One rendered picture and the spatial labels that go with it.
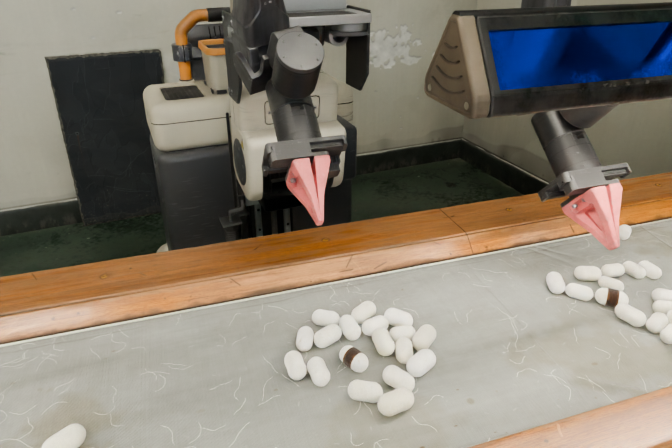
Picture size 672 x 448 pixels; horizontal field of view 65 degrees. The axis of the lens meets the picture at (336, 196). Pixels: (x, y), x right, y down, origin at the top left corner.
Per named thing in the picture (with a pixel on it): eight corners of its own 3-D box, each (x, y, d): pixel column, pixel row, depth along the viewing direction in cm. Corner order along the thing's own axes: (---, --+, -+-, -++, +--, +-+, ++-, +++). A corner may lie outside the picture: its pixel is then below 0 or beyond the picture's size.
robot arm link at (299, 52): (287, 47, 76) (232, 64, 72) (299, -15, 66) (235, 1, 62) (327, 112, 72) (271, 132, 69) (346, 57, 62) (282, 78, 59)
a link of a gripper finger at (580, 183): (648, 236, 63) (615, 168, 67) (600, 245, 61) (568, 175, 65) (611, 254, 69) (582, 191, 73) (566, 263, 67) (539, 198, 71)
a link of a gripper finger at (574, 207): (664, 233, 64) (630, 165, 68) (617, 242, 62) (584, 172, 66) (626, 251, 70) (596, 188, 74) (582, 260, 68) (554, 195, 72)
